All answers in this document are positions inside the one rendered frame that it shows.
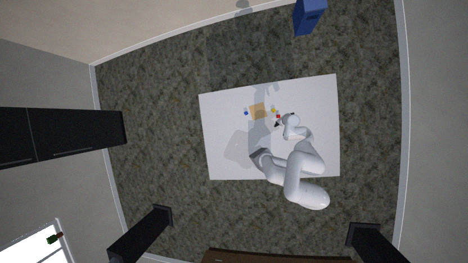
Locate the tan flat mat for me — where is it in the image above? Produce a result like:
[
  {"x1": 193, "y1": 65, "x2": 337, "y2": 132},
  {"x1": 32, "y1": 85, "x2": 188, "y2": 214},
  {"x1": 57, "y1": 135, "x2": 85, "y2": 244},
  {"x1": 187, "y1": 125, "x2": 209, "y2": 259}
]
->
[{"x1": 249, "y1": 102, "x2": 267, "y2": 121}]

